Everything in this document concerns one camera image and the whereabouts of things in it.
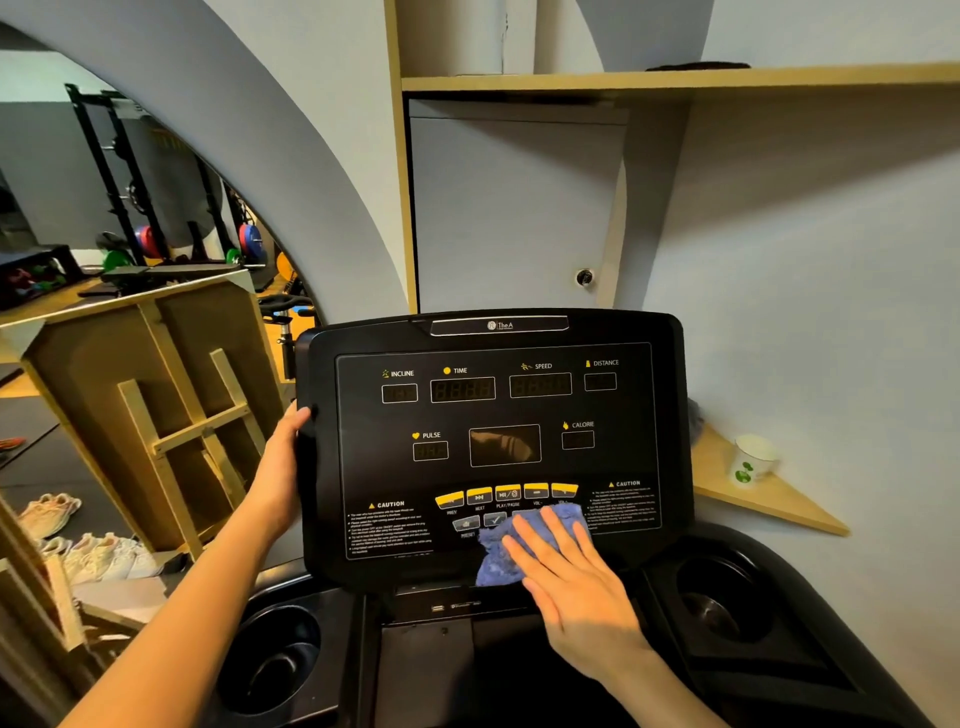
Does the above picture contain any grey cabinet door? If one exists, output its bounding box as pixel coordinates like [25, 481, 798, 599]
[408, 97, 630, 313]

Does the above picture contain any person's left hand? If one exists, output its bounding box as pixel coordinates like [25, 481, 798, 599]
[243, 404, 314, 546]

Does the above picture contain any white pink sneaker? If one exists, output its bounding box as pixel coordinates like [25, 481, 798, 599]
[18, 492, 83, 542]

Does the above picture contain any white paper cup green print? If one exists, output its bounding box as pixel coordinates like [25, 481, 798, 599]
[728, 434, 780, 486]

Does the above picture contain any blue weight plate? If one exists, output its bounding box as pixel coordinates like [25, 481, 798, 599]
[237, 220, 269, 265]

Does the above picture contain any person's right hand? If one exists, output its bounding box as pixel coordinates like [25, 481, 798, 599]
[500, 507, 655, 685]

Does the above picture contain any wooden wall shelf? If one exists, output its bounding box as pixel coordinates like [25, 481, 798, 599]
[383, 0, 960, 318]

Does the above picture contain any person's right forearm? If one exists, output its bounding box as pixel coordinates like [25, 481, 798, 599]
[595, 642, 730, 728]

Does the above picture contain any black treadmill console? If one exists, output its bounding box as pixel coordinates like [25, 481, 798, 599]
[216, 307, 936, 728]

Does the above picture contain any wooden slatted frame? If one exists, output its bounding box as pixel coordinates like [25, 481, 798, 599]
[0, 495, 145, 723]

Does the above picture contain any black dumbbell rack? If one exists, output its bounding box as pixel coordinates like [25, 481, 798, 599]
[0, 246, 85, 310]

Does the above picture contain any overturned wooden table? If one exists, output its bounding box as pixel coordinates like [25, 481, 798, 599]
[0, 270, 291, 561]

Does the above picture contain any person's left forearm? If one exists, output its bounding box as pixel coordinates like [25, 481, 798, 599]
[58, 501, 289, 728]

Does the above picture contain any blue cleaning cloth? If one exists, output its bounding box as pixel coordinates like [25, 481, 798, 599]
[474, 502, 595, 588]

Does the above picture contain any black squat rack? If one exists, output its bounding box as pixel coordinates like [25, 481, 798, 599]
[63, 82, 243, 265]

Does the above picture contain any black exercise bike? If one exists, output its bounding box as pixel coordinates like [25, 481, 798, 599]
[258, 294, 318, 382]

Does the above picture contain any wooden triangular corner shelf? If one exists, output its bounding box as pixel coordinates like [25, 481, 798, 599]
[690, 423, 852, 538]

